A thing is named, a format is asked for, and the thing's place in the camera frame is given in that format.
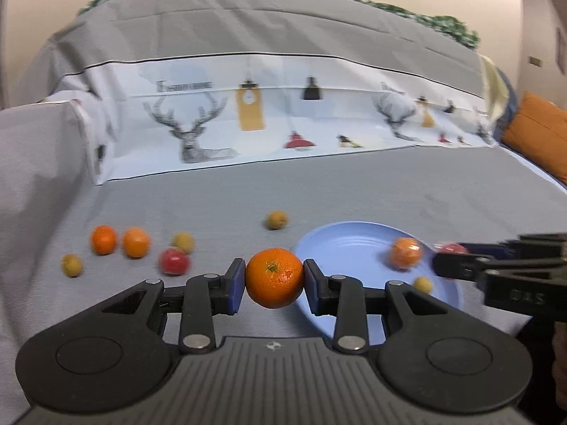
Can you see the orange cushion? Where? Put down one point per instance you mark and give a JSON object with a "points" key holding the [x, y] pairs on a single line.
{"points": [[538, 132]]}

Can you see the bare orange mandarin front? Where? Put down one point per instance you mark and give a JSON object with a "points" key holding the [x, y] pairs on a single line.
{"points": [[274, 278]]}

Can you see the yellow-green fruit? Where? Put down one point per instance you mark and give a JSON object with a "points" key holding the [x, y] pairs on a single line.
{"points": [[423, 284], [72, 265], [276, 220], [183, 241]]}

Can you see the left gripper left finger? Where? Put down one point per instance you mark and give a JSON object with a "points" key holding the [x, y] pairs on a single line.
{"points": [[206, 296]]}

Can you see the person right hand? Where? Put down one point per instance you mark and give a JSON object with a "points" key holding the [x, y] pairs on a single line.
{"points": [[559, 369]]}

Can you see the wall switch plate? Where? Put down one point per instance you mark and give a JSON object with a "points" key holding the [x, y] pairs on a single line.
{"points": [[535, 61]]}

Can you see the red tomato front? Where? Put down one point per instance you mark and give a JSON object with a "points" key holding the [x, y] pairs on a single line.
{"points": [[448, 247]]}

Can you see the grey printed sofa cover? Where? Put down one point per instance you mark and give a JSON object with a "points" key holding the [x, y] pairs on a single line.
{"points": [[207, 115]]}

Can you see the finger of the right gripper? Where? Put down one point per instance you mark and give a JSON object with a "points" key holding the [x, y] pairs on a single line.
{"points": [[526, 246], [469, 267]]}

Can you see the red tomato back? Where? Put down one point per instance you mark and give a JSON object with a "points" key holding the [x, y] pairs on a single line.
{"points": [[174, 262]]}

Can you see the red tomato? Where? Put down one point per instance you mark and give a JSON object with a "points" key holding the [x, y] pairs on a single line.
{"points": [[174, 262], [448, 247]]}

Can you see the cream yellow cloth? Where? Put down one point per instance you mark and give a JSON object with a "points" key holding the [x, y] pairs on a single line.
{"points": [[495, 91]]}

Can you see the plastic large orange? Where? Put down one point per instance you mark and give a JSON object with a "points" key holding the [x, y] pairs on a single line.
{"points": [[405, 253]]}

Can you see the bare orange mandarin back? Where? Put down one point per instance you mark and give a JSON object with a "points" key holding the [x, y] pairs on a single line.
{"points": [[103, 240]]}

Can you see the bare orange mandarin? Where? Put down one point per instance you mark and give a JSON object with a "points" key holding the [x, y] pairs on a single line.
{"points": [[103, 240], [274, 278]]}

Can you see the blue plastic plate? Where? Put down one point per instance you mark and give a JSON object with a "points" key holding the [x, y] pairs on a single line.
{"points": [[361, 250]]}

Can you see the framed wall picture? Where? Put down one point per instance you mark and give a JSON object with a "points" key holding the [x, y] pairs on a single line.
{"points": [[560, 50]]}

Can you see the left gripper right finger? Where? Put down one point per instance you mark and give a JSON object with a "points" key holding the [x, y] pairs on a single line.
{"points": [[342, 297]]}

